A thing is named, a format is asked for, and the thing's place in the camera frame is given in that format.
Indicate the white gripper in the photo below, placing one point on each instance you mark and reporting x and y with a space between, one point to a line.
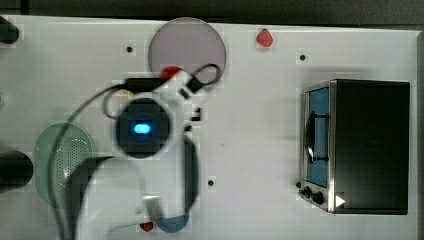
179 101

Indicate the red plush ketchup bottle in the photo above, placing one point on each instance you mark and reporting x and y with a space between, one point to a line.
169 72

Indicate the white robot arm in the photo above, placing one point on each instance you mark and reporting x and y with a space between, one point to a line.
152 173

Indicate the green perforated strainer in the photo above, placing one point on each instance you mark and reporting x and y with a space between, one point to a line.
55 163

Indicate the lilac round plate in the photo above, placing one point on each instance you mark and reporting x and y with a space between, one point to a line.
190 44

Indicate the red plush strawberry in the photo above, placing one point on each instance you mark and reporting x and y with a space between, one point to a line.
264 38

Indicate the blue bowl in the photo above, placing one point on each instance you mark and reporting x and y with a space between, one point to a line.
174 224

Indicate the small red item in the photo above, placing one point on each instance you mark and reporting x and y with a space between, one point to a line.
147 227

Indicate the black cylinder lower left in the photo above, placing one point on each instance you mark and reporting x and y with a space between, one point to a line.
16 170

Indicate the black cylinder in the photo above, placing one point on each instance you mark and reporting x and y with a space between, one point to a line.
9 33
16 170

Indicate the silver toaster oven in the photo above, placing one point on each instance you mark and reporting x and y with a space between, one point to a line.
356 146

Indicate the black cylinder upper left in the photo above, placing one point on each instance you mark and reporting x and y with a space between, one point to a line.
9 33

